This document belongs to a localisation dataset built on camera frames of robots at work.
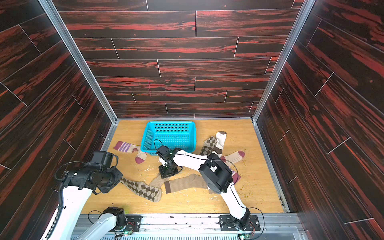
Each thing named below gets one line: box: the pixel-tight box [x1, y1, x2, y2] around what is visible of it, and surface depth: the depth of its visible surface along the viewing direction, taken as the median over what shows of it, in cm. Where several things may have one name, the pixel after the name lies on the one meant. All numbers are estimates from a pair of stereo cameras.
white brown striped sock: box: [212, 131, 227, 158], surface depth 106 cm
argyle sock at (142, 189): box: [120, 177, 163, 202], surface depth 84 cm
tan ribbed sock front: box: [164, 174, 208, 194], surface depth 88 cm
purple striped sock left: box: [113, 141, 147, 164], surface depth 103 cm
